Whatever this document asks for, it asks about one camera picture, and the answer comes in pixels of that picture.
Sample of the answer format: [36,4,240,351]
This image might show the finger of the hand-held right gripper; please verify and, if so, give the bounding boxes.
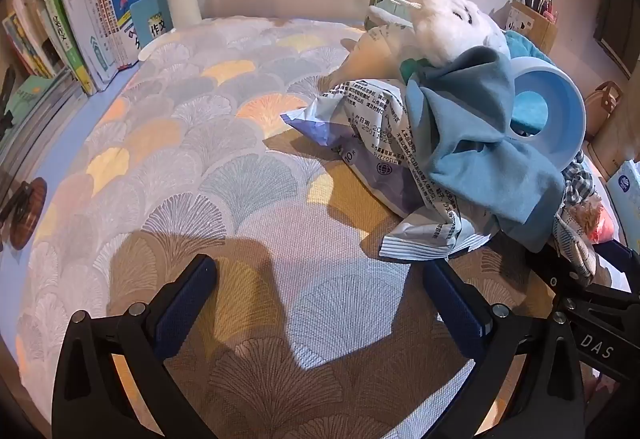
[531,239,640,302]

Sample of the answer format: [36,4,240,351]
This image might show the fan patterned tablecloth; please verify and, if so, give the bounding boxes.
[15,16,621,439]

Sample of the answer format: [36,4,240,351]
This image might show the cardboard pen holder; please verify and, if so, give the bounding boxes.
[505,0,558,56]

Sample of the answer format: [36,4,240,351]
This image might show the light blue tissue pack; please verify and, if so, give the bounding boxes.
[606,159,640,256]

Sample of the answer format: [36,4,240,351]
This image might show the grey stacked files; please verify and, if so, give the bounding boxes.
[0,69,88,180]

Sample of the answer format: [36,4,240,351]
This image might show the dusty blue cloth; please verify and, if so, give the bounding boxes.
[404,46,566,252]

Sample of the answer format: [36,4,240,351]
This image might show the tan fluffy item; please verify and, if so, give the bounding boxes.
[570,196,603,232]

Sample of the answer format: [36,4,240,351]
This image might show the pink soft item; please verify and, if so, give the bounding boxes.
[586,206,623,246]

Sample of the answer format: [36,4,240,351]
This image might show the teal notebook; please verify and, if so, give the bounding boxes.
[7,75,56,122]

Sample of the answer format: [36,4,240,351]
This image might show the white blue printed packet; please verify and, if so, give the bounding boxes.
[280,78,496,261]

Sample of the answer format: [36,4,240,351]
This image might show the black wall screen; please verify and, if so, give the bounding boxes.
[597,0,633,75]

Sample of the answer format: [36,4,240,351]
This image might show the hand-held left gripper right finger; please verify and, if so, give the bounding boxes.
[410,261,586,439]

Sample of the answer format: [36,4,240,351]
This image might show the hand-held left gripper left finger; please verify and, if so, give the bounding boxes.
[51,254,218,439]

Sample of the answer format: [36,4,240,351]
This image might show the checked cloth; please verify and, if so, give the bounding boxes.
[552,153,601,288]

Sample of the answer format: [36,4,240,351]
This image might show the black clamp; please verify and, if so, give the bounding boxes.
[0,66,16,135]

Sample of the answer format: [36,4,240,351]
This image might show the beige translucent packet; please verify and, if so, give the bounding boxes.
[327,26,416,92]

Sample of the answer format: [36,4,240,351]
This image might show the white blue round container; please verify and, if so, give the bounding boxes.
[505,56,587,170]

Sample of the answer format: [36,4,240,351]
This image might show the beige handbag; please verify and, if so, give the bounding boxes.
[584,80,624,141]

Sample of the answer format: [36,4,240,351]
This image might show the round brown disc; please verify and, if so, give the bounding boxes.
[9,178,48,251]

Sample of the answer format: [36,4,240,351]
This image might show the white plush toy keychain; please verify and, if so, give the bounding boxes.
[367,0,511,67]

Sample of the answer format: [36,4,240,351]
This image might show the row of books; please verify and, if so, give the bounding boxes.
[1,0,173,96]

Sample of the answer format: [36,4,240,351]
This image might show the bunch of pens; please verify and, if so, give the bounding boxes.
[519,0,559,22]

